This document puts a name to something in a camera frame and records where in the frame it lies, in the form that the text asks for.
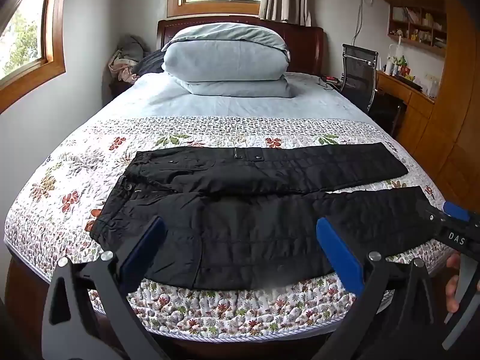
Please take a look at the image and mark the white bottle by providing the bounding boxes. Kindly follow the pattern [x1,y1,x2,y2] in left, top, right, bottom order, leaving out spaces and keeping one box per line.
[385,43,400,76]

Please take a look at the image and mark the black mesh office chair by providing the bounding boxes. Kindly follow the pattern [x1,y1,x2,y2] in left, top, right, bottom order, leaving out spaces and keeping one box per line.
[338,43,380,114]

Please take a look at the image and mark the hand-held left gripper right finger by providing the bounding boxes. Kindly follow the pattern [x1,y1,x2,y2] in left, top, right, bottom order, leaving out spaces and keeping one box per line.
[311,217,445,360]

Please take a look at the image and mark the wooden desk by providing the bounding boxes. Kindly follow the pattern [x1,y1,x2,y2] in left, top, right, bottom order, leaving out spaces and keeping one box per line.
[369,68,439,149]

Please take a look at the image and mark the dark cloth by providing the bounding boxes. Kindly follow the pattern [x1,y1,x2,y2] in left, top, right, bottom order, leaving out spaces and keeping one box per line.
[132,50,166,76]

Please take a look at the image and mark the wall cable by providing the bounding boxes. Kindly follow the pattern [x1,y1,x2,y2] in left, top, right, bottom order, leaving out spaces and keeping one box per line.
[350,0,367,52]

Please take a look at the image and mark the pile of clothes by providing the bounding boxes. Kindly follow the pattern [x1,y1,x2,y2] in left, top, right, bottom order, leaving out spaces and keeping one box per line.
[107,34,151,84]

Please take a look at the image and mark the wooden side window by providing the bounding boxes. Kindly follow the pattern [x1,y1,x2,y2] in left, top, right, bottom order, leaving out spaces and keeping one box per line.
[0,0,71,114]

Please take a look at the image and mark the person's right hand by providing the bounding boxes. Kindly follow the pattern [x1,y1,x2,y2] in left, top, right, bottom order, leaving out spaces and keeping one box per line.
[445,253,463,314]

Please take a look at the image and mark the black pants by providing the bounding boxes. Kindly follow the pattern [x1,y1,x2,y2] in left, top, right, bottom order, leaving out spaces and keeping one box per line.
[89,142,443,291]

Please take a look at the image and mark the light blue pillows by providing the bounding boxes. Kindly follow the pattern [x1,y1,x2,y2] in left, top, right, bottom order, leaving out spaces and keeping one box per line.
[161,39,294,99]

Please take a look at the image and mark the clear plastic container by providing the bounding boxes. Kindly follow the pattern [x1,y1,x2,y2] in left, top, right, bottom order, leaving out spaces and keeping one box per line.
[425,75,440,99]

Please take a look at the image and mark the light blue pillow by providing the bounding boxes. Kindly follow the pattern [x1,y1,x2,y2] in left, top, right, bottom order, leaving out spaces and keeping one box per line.
[162,22,291,52]

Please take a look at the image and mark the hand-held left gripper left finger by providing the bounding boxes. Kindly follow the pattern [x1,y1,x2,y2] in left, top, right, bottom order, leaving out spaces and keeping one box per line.
[41,215,173,360]

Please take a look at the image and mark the floral quilted bedspread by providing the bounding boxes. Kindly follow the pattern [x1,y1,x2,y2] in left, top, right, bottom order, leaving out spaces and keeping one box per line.
[4,115,456,337]

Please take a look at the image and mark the wooden wall shelf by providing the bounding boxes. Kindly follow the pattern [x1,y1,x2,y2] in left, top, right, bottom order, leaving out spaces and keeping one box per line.
[387,3,449,50]

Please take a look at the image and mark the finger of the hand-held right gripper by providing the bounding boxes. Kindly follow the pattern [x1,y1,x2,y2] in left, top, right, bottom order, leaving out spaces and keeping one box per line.
[442,201,472,223]
[423,209,448,238]

